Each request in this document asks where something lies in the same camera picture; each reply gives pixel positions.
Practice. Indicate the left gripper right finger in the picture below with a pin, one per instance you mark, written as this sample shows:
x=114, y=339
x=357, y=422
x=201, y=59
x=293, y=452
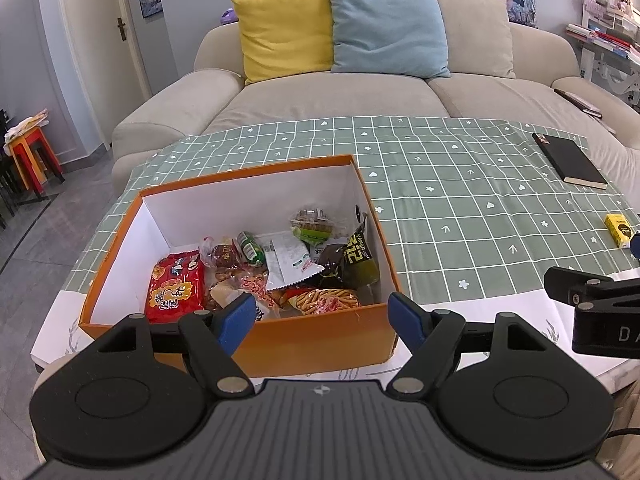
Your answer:
x=500, y=390

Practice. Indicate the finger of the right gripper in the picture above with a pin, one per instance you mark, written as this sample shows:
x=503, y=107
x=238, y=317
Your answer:
x=634, y=245
x=572, y=284

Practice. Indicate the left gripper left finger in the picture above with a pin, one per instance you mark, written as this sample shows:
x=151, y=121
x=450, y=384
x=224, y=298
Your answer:
x=140, y=390

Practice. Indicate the clear nut snack bag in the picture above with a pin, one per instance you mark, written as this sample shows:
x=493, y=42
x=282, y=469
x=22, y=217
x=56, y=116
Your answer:
x=223, y=285

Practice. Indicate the dried meat snack pack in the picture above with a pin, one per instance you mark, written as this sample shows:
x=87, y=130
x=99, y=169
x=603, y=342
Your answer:
x=255, y=282

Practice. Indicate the small chocolate snack pack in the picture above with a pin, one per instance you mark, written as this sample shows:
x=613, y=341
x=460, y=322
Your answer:
x=218, y=253

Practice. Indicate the green candy wrapper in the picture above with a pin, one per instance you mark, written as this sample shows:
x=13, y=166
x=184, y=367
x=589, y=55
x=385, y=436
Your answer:
x=250, y=249

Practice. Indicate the red fries snack bag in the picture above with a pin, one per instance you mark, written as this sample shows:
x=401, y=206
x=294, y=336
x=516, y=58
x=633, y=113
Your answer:
x=325, y=300

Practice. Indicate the silver white sachet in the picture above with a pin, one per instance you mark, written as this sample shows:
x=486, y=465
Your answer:
x=288, y=260

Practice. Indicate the black green snack bag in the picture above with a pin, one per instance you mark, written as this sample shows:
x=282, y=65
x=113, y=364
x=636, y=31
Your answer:
x=350, y=265

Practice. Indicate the clear cake snack pack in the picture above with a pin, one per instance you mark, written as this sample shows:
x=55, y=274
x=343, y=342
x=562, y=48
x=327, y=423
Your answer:
x=314, y=227

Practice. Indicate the yellow tissue pack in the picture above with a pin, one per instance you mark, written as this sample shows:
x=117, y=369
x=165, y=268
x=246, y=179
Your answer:
x=620, y=230

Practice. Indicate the black notebook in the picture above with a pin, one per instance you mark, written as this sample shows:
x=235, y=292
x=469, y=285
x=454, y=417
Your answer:
x=569, y=161

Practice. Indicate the green checked tablecloth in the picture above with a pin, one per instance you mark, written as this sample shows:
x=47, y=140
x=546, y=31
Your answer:
x=470, y=208

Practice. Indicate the dark book on sofa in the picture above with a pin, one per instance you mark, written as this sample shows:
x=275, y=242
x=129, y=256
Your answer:
x=582, y=104

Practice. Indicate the orange cardboard box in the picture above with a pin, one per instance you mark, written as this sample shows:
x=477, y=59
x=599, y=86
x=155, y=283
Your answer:
x=176, y=216

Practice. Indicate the beige sofa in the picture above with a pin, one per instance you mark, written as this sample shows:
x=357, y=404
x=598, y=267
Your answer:
x=216, y=97

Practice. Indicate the white magazine rack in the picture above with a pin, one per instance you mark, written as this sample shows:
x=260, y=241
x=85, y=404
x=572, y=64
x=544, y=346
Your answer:
x=608, y=38

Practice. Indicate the beige cushion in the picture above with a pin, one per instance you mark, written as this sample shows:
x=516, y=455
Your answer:
x=479, y=37

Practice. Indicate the red orange stool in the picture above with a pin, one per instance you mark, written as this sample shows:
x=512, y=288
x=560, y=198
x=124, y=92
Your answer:
x=34, y=160

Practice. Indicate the light blue cushion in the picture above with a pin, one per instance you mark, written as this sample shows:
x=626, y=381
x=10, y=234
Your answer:
x=396, y=37

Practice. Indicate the yellow cushion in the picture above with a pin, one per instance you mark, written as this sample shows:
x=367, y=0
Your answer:
x=281, y=38

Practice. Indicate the white door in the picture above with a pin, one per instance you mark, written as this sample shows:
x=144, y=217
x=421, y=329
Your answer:
x=106, y=56

